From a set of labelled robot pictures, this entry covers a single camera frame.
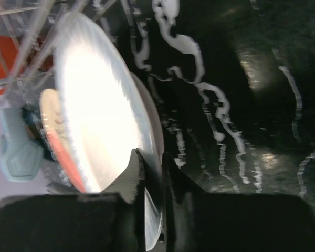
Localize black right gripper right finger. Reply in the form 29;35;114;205
162;153;315;251

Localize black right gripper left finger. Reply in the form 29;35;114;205
0;150;145;251

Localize white scalloped plate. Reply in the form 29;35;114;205
54;12;163;250

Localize pink cream leaf plate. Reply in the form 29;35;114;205
39;89;86;193

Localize metal wire dish rack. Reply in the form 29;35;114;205
0;1;120;109

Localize light blue headphones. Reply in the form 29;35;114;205
0;106;55;182

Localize black marble pattern mat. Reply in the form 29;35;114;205
93;1;315;206

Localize orange ceramic mug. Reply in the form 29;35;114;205
0;35;53;95

